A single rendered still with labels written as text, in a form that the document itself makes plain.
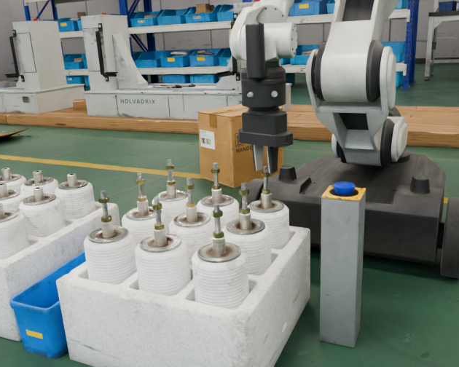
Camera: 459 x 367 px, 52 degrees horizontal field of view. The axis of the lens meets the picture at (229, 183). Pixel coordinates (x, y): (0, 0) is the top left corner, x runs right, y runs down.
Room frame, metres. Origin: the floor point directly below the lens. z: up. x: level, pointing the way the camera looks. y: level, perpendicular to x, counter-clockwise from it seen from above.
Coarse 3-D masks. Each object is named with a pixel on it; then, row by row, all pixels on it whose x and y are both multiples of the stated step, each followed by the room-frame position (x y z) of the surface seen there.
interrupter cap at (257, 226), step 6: (234, 222) 0.85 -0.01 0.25; (252, 222) 0.85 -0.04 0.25; (258, 222) 0.85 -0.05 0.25; (228, 228) 0.82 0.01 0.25; (234, 228) 0.82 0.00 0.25; (252, 228) 0.83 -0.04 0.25; (258, 228) 0.82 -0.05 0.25; (264, 228) 0.82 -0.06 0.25; (240, 234) 0.80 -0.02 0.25; (246, 234) 0.80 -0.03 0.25
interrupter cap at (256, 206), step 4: (256, 200) 0.97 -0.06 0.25; (260, 200) 0.97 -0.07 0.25; (272, 200) 0.97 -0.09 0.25; (276, 200) 0.96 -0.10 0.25; (252, 204) 0.95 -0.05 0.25; (256, 204) 0.95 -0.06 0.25; (260, 204) 0.95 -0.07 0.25; (272, 204) 0.95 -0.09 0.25; (276, 204) 0.95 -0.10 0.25; (280, 204) 0.94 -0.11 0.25; (252, 208) 0.92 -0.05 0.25; (256, 208) 0.92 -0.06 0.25; (260, 208) 0.92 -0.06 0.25; (264, 208) 0.93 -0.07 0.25; (268, 208) 0.93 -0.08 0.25; (272, 208) 0.92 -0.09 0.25; (276, 208) 0.92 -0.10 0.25; (280, 208) 0.91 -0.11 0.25; (260, 212) 0.91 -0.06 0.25; (264, 212) 0.90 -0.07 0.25; (268, 212) 0.90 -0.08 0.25; (272, 212) 0.90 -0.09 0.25
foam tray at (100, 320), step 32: (288, 256) 0.84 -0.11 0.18; (64, 288) 0.78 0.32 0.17; (96, 288) 0.75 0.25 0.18; (128, 288) 0.74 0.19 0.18; (192, 288) 0.74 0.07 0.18; (256, 288) 0.72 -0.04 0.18; (288, 288) 0.82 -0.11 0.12; (64, 320) 0.79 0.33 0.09; (96, 320) 0.75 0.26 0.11; (128, 320) 0.72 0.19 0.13; (160, 320) 0.69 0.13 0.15; (192, 320) 0.66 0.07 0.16; (224, 320) 0.64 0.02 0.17; (256, 320) 0.67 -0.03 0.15; (288, 320) 0.82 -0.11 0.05; (96, 352) 0.76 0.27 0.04; (128, 352) 0.72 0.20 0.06; (160, 352) 0.69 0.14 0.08; (192, 352) 0.67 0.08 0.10; (224, 352) 0.64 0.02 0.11; (256, 352) 0.66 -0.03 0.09
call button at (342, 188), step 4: (336, 184) 0.83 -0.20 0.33; (340, 184) 0.83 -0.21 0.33; (344, 184) 0.83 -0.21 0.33; (348, 184) 0.82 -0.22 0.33; (352, 184) 0.82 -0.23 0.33; (336, 188) 0.82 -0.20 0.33; (340, 188) 0.81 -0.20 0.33; (344, 188) 0.81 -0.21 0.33; (348, 188) 0.81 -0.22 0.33; (352, 188) 0.81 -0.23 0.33; (336, 192) 0.82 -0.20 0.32; (340, 192) 0.82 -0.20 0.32; (344, 192) 0.81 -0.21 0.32; (348, 192) 0.81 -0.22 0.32; (352, 192) 0.82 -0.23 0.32
